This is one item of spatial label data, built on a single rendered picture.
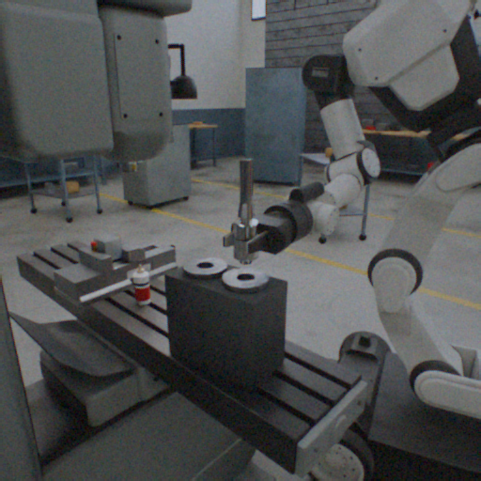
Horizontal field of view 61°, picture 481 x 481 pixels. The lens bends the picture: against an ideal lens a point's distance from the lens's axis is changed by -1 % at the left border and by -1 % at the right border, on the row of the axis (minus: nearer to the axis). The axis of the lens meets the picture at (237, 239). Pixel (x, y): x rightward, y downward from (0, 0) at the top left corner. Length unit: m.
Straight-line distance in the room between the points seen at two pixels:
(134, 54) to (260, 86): 6.19
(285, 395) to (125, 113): 0.65
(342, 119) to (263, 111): 5.94
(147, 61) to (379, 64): 0.53
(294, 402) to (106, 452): 0.51
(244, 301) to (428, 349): 0.71
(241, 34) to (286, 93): 4.29
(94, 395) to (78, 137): 0.57
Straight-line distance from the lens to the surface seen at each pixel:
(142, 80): 0.95
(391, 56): 1.07
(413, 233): 1.17
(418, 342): 1.30
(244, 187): 0.72
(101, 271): 1.18
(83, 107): 0.86
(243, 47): 10.94
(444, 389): 1.31
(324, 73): 1.18
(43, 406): 1.19
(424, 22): 1.06
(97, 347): 1.11
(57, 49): 0.84
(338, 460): 1.31
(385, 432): 1.32
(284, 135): 6.98
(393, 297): 1.18
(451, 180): 1.10
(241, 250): 0.74
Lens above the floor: 1.45
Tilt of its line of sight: 19 degrees down
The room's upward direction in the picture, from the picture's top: straight up
